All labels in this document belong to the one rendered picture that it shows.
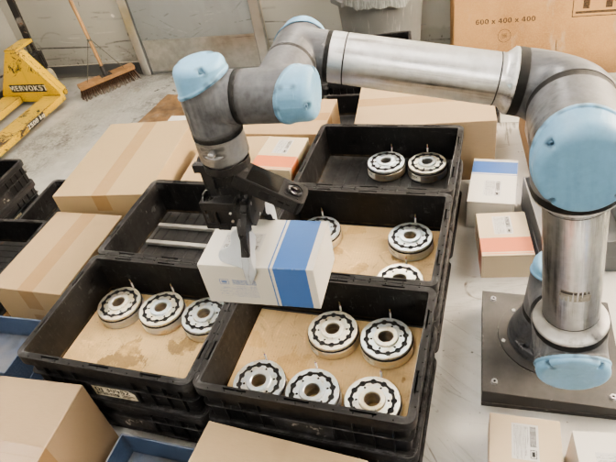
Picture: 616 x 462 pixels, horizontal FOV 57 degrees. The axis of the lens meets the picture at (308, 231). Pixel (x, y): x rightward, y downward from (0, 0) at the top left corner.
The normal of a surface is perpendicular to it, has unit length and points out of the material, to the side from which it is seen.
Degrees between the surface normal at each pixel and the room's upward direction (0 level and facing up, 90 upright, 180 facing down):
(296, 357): 0
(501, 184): 0
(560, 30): 75
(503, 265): 90
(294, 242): 0
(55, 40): 90
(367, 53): 48
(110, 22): 90
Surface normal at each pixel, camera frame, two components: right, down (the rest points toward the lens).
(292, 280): -0.22, 0.66
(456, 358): -0.15, -0.75
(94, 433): 0.96, 0.03
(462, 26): -0.24, 0.45
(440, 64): -0.14, 0.07
